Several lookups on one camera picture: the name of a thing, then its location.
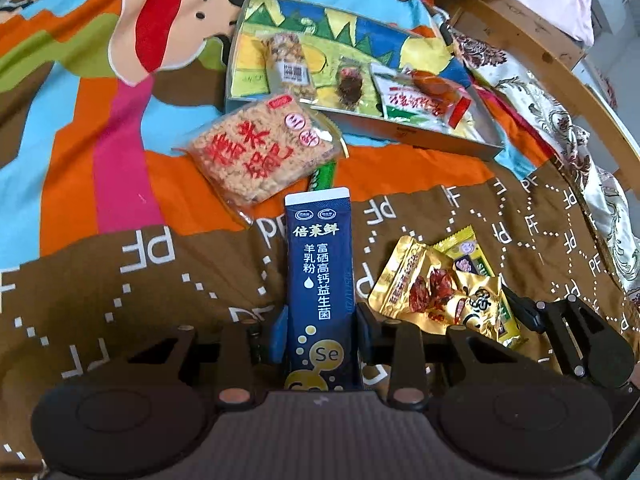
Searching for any white and green snack packet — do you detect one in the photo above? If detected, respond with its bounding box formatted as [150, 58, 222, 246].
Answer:
[370, 62, 463, 127]

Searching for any dark blue stick sachet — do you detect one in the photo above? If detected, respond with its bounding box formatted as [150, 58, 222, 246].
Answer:
[284, 187, 364, 393]

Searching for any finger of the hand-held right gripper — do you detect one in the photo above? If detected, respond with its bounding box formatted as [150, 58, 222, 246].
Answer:
[500, 287, 601, 376]

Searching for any golden packet with round print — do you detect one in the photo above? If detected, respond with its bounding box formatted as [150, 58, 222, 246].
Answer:
[450, 276, 505, 342]

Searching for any clear packet with dark date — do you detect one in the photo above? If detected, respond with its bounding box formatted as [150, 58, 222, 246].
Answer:
[332, 57, 372, 111]

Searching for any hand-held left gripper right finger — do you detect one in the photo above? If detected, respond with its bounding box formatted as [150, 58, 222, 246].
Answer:
[356, 304, 513, 407]

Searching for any golden date snack packet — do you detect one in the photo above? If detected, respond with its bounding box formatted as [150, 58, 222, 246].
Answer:
[369, 235, 471, 327]

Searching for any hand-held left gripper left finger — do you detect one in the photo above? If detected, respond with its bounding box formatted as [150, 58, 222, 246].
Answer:
[127, 305, 290, 407]

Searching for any clear nut bar packet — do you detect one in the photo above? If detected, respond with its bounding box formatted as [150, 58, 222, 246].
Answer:
[260, 32, 319, 104]

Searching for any colourful printed blanket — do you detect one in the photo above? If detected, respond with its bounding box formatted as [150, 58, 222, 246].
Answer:
[0, 0, 640, 480]

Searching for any small green snack packet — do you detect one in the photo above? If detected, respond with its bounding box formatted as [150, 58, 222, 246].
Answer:
[306, 160, 337, 194]

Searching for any orange-red meat snack packet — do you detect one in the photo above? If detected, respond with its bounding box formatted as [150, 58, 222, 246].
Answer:
[400, 67, 474, 129]

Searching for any rice cracker packet red print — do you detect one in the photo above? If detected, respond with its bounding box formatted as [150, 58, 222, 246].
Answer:
[172, 92, 345, 222]

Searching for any yellow and green snack packet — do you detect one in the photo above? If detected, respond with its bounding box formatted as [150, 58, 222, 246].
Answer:
[432, 225, 529, 351]

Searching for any metal tray with dinosaur print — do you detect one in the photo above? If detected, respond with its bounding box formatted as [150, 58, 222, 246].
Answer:
[223, 0, 506, 161]

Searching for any floral satin quilt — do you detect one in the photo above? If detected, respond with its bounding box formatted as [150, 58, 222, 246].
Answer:
[450, 25, 640, 311]

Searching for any wooden bed frame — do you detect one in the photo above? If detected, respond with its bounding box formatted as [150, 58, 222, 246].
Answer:
[435, 0, 640, 201]

